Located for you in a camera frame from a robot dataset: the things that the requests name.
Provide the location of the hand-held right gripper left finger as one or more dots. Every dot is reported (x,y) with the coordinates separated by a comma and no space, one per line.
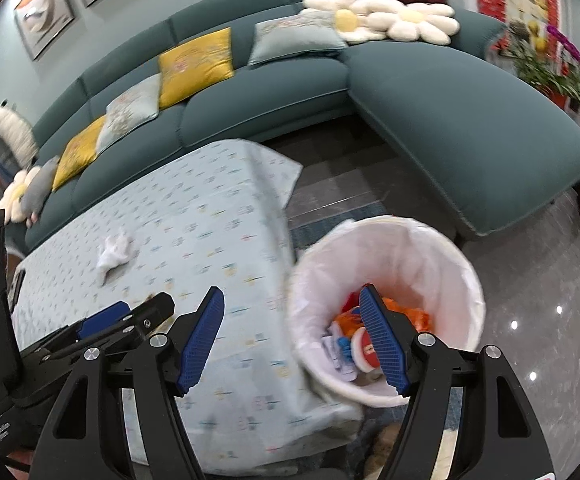
(200,340)

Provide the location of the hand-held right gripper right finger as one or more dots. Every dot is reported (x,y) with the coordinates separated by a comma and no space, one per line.
(382,340)

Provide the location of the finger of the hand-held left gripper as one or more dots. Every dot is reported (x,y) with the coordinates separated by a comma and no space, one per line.
(155,307)
(102,317)

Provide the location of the red drink can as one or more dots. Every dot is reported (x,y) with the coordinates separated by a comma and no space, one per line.
(365,350)

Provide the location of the blue plastic wrapper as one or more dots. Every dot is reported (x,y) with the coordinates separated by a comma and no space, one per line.
(344,345)

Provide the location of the orange plastic bag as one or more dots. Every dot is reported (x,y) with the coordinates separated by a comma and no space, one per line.
(345,319)

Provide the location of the white lined trash bin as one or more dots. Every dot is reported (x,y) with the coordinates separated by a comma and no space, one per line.
(420,260)

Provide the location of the small crumpled white tissue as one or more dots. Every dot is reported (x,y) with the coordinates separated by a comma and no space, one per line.
(112,255)

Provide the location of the small white daisy cushion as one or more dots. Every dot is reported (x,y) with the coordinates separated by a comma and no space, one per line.
(12,195)

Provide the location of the grey plush toy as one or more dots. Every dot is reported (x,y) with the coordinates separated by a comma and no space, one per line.
(40,190)

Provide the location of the light blue floral tablecloth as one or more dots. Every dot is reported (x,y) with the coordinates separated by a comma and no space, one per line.
(195,200)

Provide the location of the blue patterned rug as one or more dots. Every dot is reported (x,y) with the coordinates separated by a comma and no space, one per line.
(320,230)

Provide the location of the white panda plush toy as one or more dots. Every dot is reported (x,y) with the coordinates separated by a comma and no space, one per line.
(12,135)

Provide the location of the grey floral cushion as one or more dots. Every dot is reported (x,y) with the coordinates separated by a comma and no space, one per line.
(130,105)
(295,35)

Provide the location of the teal corner sofa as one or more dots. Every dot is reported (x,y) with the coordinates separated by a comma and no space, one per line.
(420,110)

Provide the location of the large yellow embroidered cushion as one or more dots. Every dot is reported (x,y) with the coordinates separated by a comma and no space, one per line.
(195,65)

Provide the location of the potted plant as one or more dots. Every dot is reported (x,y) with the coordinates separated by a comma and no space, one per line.
(550,70)

